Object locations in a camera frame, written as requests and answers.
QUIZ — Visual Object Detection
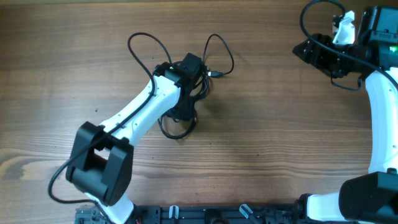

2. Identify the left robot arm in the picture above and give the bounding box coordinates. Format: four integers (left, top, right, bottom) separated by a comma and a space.
66, 53, 206, 223

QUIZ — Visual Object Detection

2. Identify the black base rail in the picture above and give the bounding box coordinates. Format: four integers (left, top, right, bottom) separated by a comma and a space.
74, 203, 302, 224

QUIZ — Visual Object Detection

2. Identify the black USB cable two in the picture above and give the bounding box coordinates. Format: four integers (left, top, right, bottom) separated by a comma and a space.
201, 33, 235, 78

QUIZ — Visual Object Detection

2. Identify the black USB cable one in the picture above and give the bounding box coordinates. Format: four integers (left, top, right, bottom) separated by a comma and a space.
157, 70, 212, 140

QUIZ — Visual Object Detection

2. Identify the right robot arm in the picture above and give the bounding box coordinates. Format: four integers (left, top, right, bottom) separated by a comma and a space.
292, 6, 397, 223

